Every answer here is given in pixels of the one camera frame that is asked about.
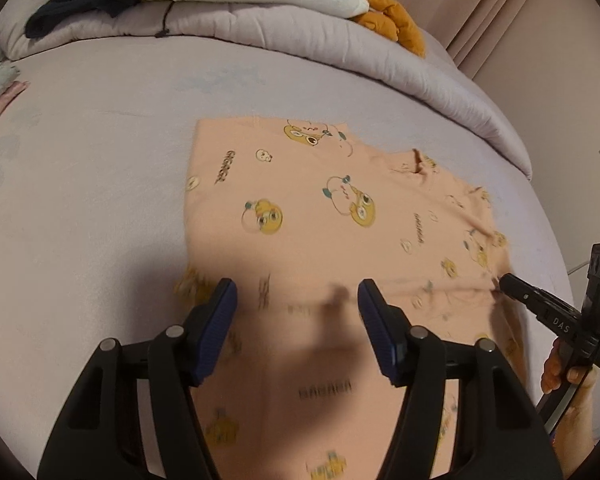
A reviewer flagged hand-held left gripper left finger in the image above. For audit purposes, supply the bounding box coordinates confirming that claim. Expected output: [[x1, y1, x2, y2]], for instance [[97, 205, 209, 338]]
[[36, 277, 239, 480]]

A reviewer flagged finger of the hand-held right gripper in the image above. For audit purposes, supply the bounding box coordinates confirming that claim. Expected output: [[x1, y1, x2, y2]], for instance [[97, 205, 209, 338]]
[[499, 273, 589, 347]]

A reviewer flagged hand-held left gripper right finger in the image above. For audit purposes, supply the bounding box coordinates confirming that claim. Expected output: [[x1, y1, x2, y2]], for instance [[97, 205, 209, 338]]
[[357, 279, 563, 480]]

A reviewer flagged peach cartoon print shirt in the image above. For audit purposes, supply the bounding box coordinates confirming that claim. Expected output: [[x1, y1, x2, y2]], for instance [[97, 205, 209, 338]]
[[172, 117, 531, 480]]

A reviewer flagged person's right hand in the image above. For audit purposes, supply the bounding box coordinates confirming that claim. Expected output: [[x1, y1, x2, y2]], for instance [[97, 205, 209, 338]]
[[540, 337, 599, 402]]

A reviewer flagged pink curtain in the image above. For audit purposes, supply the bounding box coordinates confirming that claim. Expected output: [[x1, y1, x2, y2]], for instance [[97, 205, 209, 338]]
[[370, 0, 600, 81]]

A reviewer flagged pink cloth strip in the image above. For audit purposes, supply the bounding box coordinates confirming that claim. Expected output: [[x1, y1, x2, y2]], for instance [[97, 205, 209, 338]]
[[0, 80, 29, 136]]

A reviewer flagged lilac comforter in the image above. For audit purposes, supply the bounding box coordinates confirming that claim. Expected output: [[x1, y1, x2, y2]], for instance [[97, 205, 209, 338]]
[[0, 0, 533, 181]]

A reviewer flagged orange plush toy part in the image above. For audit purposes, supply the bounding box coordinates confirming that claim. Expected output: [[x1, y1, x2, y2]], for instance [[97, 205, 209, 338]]
[[350, 0, 427, 58]]

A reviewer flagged black hair tie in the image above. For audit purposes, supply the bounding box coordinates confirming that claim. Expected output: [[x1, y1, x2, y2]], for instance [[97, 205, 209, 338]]
[[155, 1, 177, 39]]

